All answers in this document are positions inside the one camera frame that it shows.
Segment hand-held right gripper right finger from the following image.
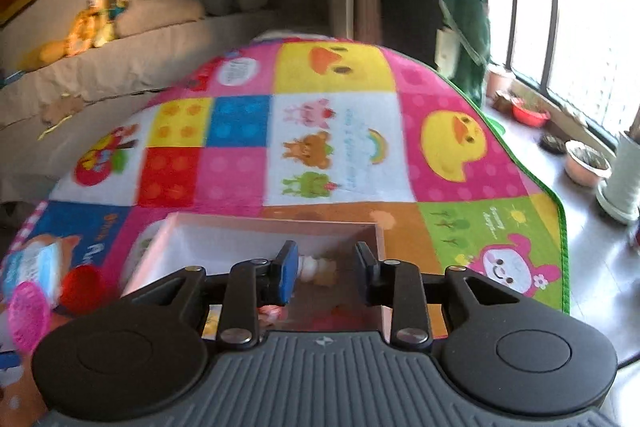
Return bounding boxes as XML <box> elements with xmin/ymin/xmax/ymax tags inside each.
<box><xmin>353</xmin><ymin>241</ymin><xmax>526</xmax><ymax>353</ymax></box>

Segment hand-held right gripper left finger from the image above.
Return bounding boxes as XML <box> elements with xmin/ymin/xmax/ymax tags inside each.
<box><xmin>119</xmin><ymin>240</ymin><xmax>301</xmax><ymax>353</ymax></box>

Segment white beige toy figure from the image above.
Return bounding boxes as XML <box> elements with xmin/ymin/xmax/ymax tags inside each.
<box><xmin>299</xmin><ymin>255</ymin><xmax>342</xmax><ymax>289</ymax></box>

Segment pink cardboard box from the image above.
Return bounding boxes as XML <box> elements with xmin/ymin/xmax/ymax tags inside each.
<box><xmin>120</xmin><ymin>213</ymin><xmax>389</xmax><ymax>343</ymax></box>

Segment red round toy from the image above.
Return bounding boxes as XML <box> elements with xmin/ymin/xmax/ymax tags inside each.
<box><xmin>59</xmin><ymin>266</ymin><xmax>109</xmax><ymax>309</ymax></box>

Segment blue wet wipes packet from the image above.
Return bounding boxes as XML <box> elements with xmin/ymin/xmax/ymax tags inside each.
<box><xmin>0</xmin><ymin>241</ymin><xmax>66</xmax><ymax>304</ymax></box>

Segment pink plastic toy basket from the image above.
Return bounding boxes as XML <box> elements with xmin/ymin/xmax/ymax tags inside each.
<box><xmin>7</xmin><ymin>281</ymin><xmax>54</xmax><ymax>356</ymax></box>

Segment colourful cartoon play mat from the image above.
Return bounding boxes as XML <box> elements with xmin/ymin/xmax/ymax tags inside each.
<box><xmin>0</xmin><ymin>38</ymin><xmax>571</xmax><ymax>427</ymax></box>

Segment red plant pot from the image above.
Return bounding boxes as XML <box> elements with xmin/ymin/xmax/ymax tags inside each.
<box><xmin>510</xmin><ymin>99</ymin><xmax>552</xmax><ymax>128</ymax></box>

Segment small dark plant pot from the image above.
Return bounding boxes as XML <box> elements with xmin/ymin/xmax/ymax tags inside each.
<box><xmin>541</xmin><ymin>133</ymin><xmax>569</xmax><ymax>154</ymax></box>

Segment terracotta plant pot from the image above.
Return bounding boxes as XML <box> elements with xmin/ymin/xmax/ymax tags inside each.
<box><xmin>485</xmin><ymin>67</ymin><xmax>517</xmax><ymax>102</ymax></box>

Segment pink plant pot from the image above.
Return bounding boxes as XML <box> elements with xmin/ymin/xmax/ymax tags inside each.
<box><xmin>564</xmin><ymin>140</ymin><xmax>613</xmax><ymax>188</ymax></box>

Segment beige covered sofa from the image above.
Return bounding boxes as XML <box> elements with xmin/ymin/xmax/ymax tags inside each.
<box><xmin>0</xmin><ymin>9</ymin><xmax>331</xmax><ymax>208</ymax></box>

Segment white plant pot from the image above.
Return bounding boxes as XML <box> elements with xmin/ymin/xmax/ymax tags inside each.
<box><xmin>595</xmin><ymin>129</ymin><xmax>640</xmax><ymax>226</ymax></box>

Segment green hanging garment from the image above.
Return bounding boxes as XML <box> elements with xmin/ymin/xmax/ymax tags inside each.
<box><xmin>436</xmin><ymin>0</ymin><xmax>494</xmax><ymax>108</ymax></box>

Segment small brown plush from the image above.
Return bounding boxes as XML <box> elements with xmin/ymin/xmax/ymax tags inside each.
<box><xmin>41</xmin><ymin>94</ymin><xmax>84</xmax><ymax>126</ymax></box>

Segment beige pillow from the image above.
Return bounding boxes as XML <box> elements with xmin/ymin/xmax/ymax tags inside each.
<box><xmin>117</xmin><ymin>0</ymin><xmax>207</xmax><ymax>38</ymax></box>

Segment yellow plush toy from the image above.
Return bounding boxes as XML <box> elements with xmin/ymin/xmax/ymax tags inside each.
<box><xmin>64</xmin><ymin>0</ymin><xmax>119</xmax><ymax>56</ymax></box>

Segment yellow cushion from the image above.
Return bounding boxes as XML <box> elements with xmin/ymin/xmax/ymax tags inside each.
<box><xmin>19</xmin><ymin>39</ymin><xmax>69</xmax><ymax>71</ymax></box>

